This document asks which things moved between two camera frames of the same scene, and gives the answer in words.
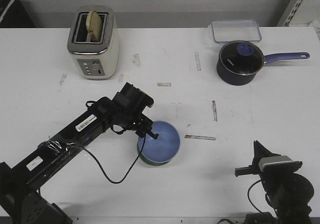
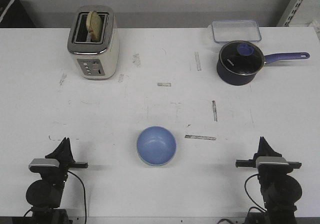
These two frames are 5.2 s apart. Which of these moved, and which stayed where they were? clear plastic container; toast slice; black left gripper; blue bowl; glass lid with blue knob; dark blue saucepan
Moved: black left gripper; blue bowl
Stayed: toast slice; glass lid with blue knob; clear plastic container; dark blue saucepan
